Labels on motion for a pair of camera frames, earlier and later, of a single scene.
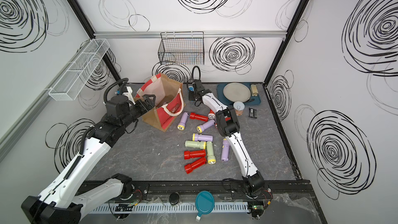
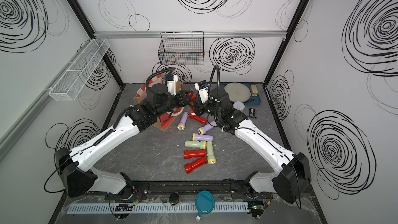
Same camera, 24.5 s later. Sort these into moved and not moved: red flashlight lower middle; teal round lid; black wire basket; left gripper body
Moved: left gripper body
Not moved: teal round lid; black wire basket; red flashlight lower middle
